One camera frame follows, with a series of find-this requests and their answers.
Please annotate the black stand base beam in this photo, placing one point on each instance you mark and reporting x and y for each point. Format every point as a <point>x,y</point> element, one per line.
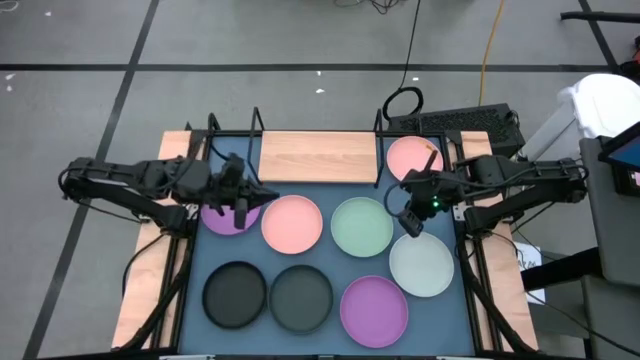
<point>560,270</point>

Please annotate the black orange device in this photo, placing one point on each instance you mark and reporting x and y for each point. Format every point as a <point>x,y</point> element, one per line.
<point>631,67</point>

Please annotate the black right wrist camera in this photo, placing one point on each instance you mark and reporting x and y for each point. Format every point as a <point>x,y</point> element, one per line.
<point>436,207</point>

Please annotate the purple round plate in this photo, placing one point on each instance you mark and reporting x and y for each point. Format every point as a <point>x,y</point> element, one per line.
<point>220,225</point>
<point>374,312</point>

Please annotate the dark grey round plate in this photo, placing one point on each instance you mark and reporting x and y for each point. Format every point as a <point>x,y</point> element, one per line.
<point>301,299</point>

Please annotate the white round plate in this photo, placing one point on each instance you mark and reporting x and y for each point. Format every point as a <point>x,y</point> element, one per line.
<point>421,265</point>

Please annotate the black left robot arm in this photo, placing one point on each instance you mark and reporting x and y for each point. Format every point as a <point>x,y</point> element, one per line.
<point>130,205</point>

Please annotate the pink round plate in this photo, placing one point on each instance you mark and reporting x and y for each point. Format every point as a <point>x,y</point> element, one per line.
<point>292,225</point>
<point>405,155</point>

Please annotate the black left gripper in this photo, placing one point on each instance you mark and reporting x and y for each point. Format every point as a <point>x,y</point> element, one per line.
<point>225,197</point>

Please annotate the black metal bar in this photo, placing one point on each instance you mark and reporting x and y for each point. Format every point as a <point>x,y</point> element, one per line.
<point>600,17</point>

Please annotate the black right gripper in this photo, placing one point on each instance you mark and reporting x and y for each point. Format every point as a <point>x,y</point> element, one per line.
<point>422,187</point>

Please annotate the white handwritten paper sheet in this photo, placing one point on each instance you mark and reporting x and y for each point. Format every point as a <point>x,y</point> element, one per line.
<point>527,260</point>

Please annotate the mint green round plate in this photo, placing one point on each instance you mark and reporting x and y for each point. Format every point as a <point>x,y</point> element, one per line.
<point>362,227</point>

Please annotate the grey equipment cabinet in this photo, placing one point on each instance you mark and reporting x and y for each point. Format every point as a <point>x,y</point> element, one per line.
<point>620,240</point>

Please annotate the black round plate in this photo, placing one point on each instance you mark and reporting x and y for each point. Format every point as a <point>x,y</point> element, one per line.
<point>234,295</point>

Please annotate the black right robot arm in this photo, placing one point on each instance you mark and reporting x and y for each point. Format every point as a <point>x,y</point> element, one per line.
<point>520,202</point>

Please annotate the blue table mat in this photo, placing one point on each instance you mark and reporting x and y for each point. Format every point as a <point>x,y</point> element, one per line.
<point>435,325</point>

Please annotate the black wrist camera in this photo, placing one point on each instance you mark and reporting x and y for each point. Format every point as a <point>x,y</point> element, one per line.
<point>233,169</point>
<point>436,207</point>

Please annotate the tablet with blue screen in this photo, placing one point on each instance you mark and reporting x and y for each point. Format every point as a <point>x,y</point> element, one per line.
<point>627,155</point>

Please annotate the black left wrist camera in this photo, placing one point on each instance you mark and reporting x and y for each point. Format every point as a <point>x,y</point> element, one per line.
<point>233,169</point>

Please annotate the white bin with bag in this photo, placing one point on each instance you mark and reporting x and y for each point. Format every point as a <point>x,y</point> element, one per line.
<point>605,100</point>

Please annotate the black computer case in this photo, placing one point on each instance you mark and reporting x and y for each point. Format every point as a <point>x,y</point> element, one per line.
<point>460,122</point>

